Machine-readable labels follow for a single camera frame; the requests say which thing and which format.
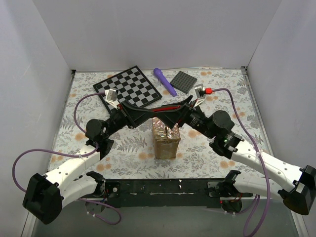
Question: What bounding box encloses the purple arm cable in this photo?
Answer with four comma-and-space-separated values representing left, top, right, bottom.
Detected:
12, 90, 122, 226
210, 88, 271, 236

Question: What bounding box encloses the brown taped cardboard box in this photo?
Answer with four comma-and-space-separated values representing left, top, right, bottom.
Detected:
152, 118, 181, 159

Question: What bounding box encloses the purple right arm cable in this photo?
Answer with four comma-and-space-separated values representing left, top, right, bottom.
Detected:
210, 88, 271, 236

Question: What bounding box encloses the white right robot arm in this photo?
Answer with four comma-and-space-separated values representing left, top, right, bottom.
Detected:
154, 102, 316, 215

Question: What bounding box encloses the purple cylindrical handle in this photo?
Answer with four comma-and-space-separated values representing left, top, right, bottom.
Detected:
153, 68, 177, 97

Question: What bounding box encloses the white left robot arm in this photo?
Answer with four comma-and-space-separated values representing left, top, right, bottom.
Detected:
22, 101, 178, 225

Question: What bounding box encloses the black white checkerboard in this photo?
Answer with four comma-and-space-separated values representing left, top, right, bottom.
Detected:
93, 66, 162, 108

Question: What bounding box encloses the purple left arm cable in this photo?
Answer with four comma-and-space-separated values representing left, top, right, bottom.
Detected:
12, 90, 122, 226

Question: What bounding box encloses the dark grey studded plate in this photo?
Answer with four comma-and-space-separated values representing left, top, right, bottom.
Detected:
170, 71, 197, 94

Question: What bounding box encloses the red black utility knife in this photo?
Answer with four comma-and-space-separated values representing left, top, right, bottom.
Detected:
150, 105, 181, 113

